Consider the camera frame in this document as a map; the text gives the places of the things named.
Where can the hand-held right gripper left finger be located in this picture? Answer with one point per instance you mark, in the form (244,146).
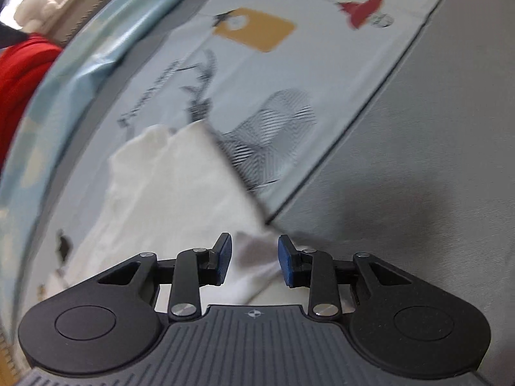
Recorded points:
(224,259)

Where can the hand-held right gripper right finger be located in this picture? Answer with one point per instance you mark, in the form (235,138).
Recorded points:
(286,261)

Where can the light blue patterned sheet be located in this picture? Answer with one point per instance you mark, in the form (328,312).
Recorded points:
(60,108)

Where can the red quilt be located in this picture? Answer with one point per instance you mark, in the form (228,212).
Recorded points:
(20,84)

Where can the white plush toy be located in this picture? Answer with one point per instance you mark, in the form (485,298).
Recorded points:
(36,6)

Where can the white shirt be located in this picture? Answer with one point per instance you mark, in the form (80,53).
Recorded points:
(181,209)

